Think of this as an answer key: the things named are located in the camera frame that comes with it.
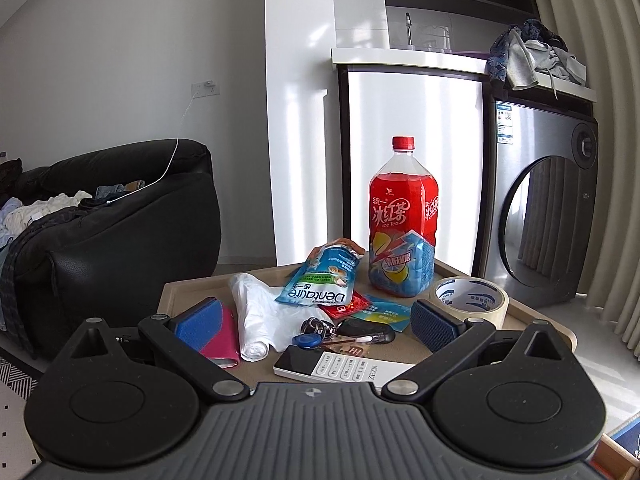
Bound blue and yellow sachet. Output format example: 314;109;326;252
357;294;416;333

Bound blue jeans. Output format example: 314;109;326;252
95;180;146;202

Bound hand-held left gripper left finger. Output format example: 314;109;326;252
50;296;251;404

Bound white fridge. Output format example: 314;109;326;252
337;65;488;281

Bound tall white cabinet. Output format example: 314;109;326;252
265;0;388;268

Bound silver washing machine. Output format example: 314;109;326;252
480;95;601;306

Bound key ring with blue fob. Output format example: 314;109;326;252
292;316;338;350

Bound white countertop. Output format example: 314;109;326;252
331;47;598;106

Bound red iced tea bottle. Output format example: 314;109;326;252
368;136;441;297

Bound pink wallet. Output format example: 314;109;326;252
199;305;242;370

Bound black leather sofa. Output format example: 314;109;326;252
0;139;222;361

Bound small brown tag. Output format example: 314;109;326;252
322;337;373;357

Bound wooden drawer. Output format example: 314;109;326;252
595;412;640;480

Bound beige curtain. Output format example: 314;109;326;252
537;0;640;341

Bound blue dental floss pouch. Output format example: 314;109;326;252
275;237;366;307

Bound red sachet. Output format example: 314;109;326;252
322;292;372;320

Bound white plastic bag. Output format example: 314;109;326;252
228;272;321;362

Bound white charging cable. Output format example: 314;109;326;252
107;94;201;206

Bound pile of light clothes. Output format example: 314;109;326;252
0;191;93;281

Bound white remote control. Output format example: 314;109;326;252
272;345;416;389

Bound black car key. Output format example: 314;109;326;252
336;319;396;345

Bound beige masking tape roll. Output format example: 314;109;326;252
431;276;510;328

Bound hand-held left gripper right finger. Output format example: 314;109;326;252
381;299;576;402

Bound heap of grey blue clothes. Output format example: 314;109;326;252
487;19;588;101

